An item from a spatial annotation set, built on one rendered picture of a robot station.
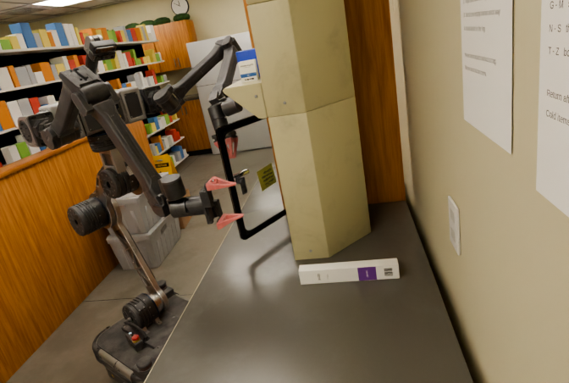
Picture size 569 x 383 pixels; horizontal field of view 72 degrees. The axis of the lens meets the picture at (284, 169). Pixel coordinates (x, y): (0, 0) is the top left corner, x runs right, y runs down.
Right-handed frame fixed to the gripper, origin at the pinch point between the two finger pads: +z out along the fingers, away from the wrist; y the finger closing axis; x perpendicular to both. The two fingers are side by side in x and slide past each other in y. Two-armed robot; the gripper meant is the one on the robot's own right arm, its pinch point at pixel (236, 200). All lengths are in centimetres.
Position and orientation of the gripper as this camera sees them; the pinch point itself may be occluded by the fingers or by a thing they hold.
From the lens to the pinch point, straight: 112.4
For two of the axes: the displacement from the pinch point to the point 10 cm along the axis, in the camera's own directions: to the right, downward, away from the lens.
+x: 1.4, -3.2, 9.4
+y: -1.9, -9.4, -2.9
